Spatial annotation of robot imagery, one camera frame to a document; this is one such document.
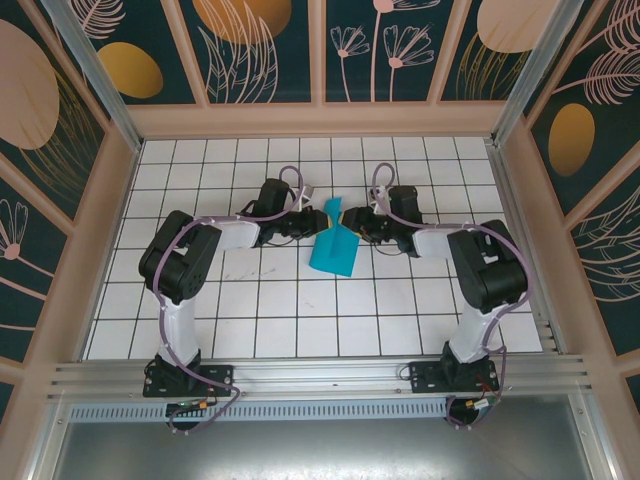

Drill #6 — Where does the aluminium frame post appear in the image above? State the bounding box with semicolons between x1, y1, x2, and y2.
492;0;596;146
39;0;144;151

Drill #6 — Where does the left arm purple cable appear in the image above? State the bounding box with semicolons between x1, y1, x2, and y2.
152;166;306;434

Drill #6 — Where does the aluminium side rail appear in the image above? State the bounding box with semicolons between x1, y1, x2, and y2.
487;142;566;356

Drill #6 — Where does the blue paper sheet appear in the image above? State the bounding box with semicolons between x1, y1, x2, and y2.
308;196;359;278

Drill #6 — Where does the aluminium mounting rail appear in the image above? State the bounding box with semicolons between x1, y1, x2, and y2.
47;354;594;401

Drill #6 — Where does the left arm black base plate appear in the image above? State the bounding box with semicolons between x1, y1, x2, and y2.
143;363;236;399

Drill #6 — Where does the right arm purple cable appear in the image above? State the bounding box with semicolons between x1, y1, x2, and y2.
373;162;531;431

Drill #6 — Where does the brushed metal panel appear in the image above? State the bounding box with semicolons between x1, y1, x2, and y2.
49;422;601;480

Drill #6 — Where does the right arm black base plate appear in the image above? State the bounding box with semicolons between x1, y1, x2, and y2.
408;360;501;396

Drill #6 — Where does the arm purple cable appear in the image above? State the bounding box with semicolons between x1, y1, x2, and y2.
152;166;306;434
373;162;531;431

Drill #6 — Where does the slotted grey cable duct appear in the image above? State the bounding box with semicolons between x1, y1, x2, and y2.
69;403;451;421

